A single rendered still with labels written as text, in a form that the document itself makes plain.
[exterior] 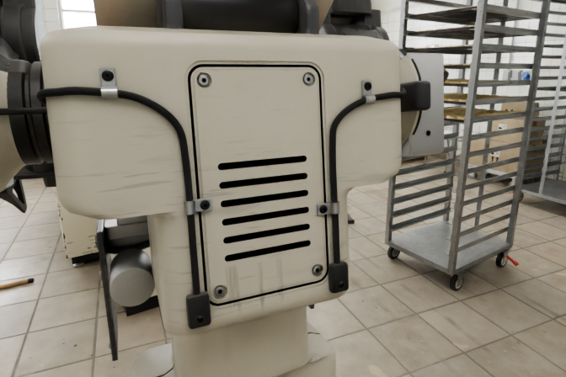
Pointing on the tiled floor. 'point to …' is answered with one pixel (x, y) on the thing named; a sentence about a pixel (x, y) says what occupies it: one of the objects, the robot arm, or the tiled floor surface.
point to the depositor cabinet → (77, 236)
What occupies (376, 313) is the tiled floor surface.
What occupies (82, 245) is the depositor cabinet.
